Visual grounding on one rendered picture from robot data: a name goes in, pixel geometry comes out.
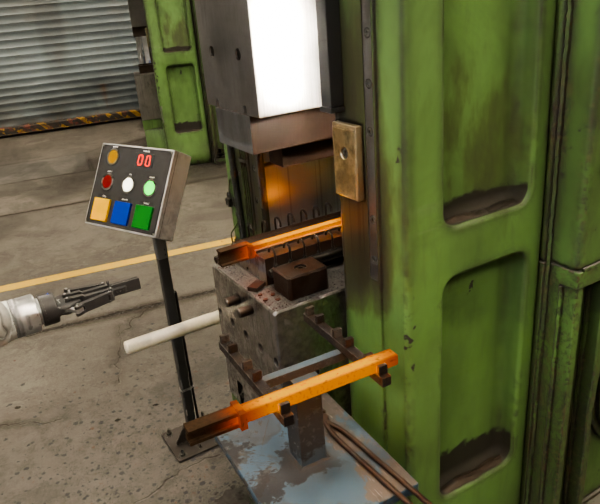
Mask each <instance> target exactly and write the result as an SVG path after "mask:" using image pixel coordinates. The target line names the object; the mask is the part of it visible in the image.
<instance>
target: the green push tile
mask: <svg viewBox="0 0 600 504"><path fill-rule="evenodd" d="M153 211H154V207H150V206H144V205H138V204H136V207H135V212H134V216H133V221H132V225H131V227H133V228H137V229H142V230H147V231H149V229H150V224H151V220H152V215H153Z"/></svg>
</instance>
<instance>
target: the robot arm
mask: <svg viewBox="0 0 600 504"><path fill-rule="evenodd" d="M138 289H141V285H140V280H139V278H138V276H135V277H131V278H128V279H124V280H121V281H117V282H114V283H111V284H110V283H109V281H106V284H105V282H100V283H95V284H90V285H84V286H79V287H74V288H65V289H63V290H64V293H63V294H60V295H58V296H55V297H54V295H53V293H52V292H47V293H43V294H40V295H36V298H35V299H34V297H33V296H32V295H31V294H29V295H25V296H22V297H18V298H14V299H9V300H7V301H2V302H0V347H3V346H4V345H6V344H8V343H9V342H11V341H13V340H15V339H18V337H19V338H22V337H24V336H27V335H30V334H34V333H37V332H40V331H42V330H43V327H42V325H44V326H45V327H46V326H49V325H53V324H56V323H59V322H60V321H61V318H60V317H61V316H62V315H68V314H71V313H76V316H77V317H79V316H81V315H83V314H84V313H86V312H88V311H91V310H93V309H95V308H98V307H100V306H103V305H105V304H107V303H110V302H112V301H114V300H115V296H118V295H121V294H125V293H128V292H131V291H135V290H138Z"/></svg>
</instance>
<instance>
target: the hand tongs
mask: <svg viewBox="0 0 600 504"><path fill-rule="evenodd" d="M322 409H323V408H322ZM323 422H324V426H325V428H326V429H327V431H328V432H329V433H330V435H331V436H332V437H333V438H334V440H335V441H336V442H337V443H338V444H339V445H340V446H341V447H342V448H344V449H345V450H346V451H347V452H348V453H349V454H350V455H351V456H352V457H353V458H354V459H356V460H357V461H358V462H359V463H360V464H361V465H362V466H363V467H364V468H365V469H367V470H368V471H369V472H370V473H371V474H372V475H373V476H374V477H375V478H377V479H378V480H379V481H380V482H381V483H382V484H383V485H384V486H385V487H386V488H388V489H389V490H390V491H391V492H392V493H393V494H394V495H395V496H396V497H397V498H399V499H400V500H401V501H402V502H403V503H404V504H413V503H412V502H411V501H410V500H409V499H408V498H406V497H405V496H404V495H403V494H402V493H401V492H400V491H399V490H397V489H396V488H395V487H394V486H393V485H392V484H391V483H390V482H388V481H387V480H386V479H385V478H384V477H383V476H382V475H381V474H379V473H378V472H377V471H376V470H375V469H374V468H373V467H372V466H370V465H369V464H368V463H367V462H366V461H365V460H364V459H363V458H362V457H360V456H359V455H358V454H357V453H356V452H355V451H354V450H353V449H351V448H350V447H349V446H348V445H347V444H346V443H345V442H344V441H343V440H342V439H341V438H340V437H339V436H338V435H337V434H336V433H335V432H334V431H333V429H332V428H334V429H336V430H337V431H339V432H340V433H342V434H343V435H345V436H346V437H347V438H349V439H350V440H351V441H352V442H353V443H354V444H356V445H357V446H358V447H359V448H360V449H361V450H363V451H364V452H365V453H366V454H367V455H368V456H370V457H371V458H372V459H373V460H374V461H375V462H376V463H378V464H379V465H380V466H381V467H382V468H383V469H385V470H386V471H387V472H388V473H389V474H390V475H391V476H393V477H394V478H395V479H396V480H397V481H398V482H399V483H401V484H402V485H403V486H404V487H405V488H406V489H408V490H409V491H410V492H411V493H412V494H413V495H414V496H416V497H417V498H418V499H419V500H420V501H421V502H422V503H424V504H433V503H432V502H431V501H429V500H428V499H427V498H426V497H425V496H424V495H422V494H421V493H420V492H419V491H418V490H417V489H415V488H414V487H413V486H412V485H411V484H410V483H408V482H407V481H406V480H405V479H404V478H403V477H401V476H400V475H399V474H398V473H397V472H395V471H394V470H393V469H392V468H391V467H390V466H388V465H387V464H386V463H385V462H384V461H383V460H381V459H380V458H379V457H378V456H377V455H376V454H374V453H373V452H372V451H371V450H370V449H369V448H367V447H366V446H365V445H364V444H363V443H361V442H360V441H359V440H358V439H357V438H356V437H354V436H353V435H352V434H351V433H349V432H348V431H347V430H345V429H344V428H342V427H341V426H339V425H337V424H336V423H334V422H332V421H330V420H329V416H328V415H327V414H326V412H325V409H323ZM331 427H332V428H331Z"/></svg>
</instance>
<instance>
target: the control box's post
mask: <svg viewBox="0 0 600 504"><path fill-rule="evenodd" d="M152 241H153V246H154V252H155V257H156V261H157V266H158V272H159V277H160V283H161V288H162V294H163V299H164V305H165V310H166V316H167V321H168V326H172V325H175V324H178V323H179V317H178V311H177V306H176V300H175V294H174V288H173V282H172V277H171V271H170V265H169V259H168V251H167V245H166V240H161V239H157V238H152ZM171 343H172V349H173V354H174V360H175V365H176V371H177V376H178V382H179V387H180V388H181V389H182V390H184V389H187V388H189V387H191V386H190V381H189V375H188V369H187V363H186V357H185V352H184V346H183V340H182V336H181V337H178V338H175V339H173V340H171ZM180 393H181V397H182V404H183V409H184V415H185V420H186V422H188V421H191V420H194V419H196V415H195V411H194V404H193V398H192V392H191V390H188V391H186V392H183V393H182V392H181V391H180Z"/></svg>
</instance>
